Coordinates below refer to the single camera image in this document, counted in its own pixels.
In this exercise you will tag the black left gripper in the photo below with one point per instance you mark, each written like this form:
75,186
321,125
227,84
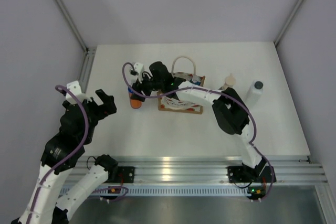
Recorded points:
106,108

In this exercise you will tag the aluminium frame post left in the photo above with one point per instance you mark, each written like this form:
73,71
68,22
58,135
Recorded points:
71,24

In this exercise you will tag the watermelon print canvas bag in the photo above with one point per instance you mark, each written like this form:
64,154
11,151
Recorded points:
184,103

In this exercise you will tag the white slotted cable duct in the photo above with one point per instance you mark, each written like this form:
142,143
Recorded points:
133,190

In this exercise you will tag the aluminium frame post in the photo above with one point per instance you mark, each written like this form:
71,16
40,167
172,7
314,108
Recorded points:
71,24
288,21

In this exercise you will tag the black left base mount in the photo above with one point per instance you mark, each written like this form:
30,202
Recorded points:
125,174

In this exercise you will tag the aluminium frame post right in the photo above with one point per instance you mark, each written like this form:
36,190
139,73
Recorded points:
288,21

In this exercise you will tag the aluminium mounting rail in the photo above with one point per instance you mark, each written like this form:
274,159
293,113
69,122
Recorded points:
289,170

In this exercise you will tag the grey green squeeze bottle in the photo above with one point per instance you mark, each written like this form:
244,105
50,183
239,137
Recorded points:
229,82

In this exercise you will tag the white bottle dark cap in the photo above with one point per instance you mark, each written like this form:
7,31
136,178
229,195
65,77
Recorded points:
253,94

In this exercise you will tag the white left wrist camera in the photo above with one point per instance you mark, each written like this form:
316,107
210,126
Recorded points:
75,88

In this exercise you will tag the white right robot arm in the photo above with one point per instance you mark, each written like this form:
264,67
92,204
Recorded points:
231,114

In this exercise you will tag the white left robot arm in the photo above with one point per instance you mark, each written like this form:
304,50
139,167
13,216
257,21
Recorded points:
60,157

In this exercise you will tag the orange bottle blue cap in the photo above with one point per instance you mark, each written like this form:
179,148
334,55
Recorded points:
135,104
196,80

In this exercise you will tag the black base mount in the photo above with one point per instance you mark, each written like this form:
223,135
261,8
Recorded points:
244,176
125,174

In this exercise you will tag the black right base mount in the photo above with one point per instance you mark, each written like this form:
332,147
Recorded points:
244,176

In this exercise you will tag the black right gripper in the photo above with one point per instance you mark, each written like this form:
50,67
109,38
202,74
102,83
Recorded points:
139,87

